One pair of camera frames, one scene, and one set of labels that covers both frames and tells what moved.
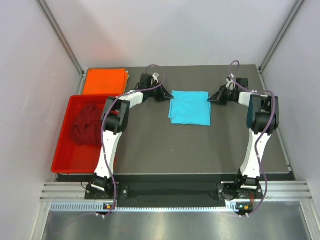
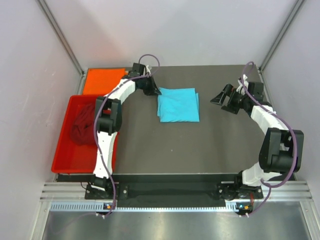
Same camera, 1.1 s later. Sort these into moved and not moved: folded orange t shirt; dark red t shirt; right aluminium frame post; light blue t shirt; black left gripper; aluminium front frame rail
Moved: light blue t shirt; black left gripper
Not moved: folded orange t shirt; dark red t shirt; right aluminium frame post; aluminium front frame rail
